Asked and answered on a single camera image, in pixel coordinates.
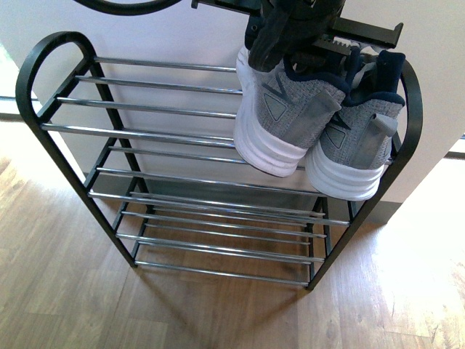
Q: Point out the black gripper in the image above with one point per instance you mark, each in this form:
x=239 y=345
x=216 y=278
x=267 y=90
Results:
x=277 y=28

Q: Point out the grey sneaker white sole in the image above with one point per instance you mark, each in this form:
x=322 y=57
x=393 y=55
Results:
x=349 y=158

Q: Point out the black metal shoe rack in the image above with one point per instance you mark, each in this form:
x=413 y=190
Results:
x=179 y=200

